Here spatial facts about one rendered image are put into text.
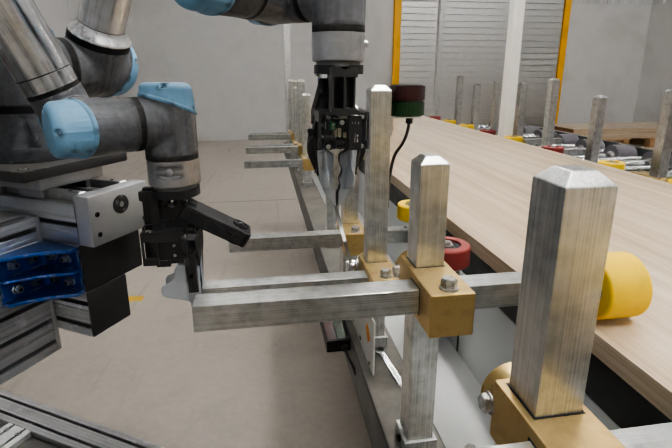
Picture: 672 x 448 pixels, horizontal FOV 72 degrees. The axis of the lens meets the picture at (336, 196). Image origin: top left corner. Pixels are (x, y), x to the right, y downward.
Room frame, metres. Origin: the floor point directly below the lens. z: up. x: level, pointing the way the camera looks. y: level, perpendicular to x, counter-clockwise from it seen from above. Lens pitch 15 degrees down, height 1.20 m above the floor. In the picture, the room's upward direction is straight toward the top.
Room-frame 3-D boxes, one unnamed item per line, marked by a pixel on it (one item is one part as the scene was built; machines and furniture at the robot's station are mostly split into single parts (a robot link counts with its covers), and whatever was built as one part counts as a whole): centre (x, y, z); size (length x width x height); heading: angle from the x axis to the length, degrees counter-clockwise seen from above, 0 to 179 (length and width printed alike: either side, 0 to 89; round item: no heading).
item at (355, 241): (1.00, -0.03, 0.84); 0.13 x 0.06 x 0.05; 9
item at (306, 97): (2.01, 0.13, 0.87); 0.03 x 0.03 x 0.48; 9
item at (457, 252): (0.76, -0.19, 0.85); 0.08 x 0.08 x 0.11
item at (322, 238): (0.98, 0.02, 0.83); 0.43 x 0.03 x 0.04; 99
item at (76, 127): (0.63, 0.33, 1.12); 0.11 x 0.11 x 0.08; 42
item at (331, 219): (1.28, 0.01, 0.93); 0.05 x 0.04 x 0.45; 9
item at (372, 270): (0.75, -0.08, 0.85); 0.13 x 0.06 x 0.05; 9
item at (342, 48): (0.69, -0.01, 1.23); 0.08 x 0.08 x 0.05
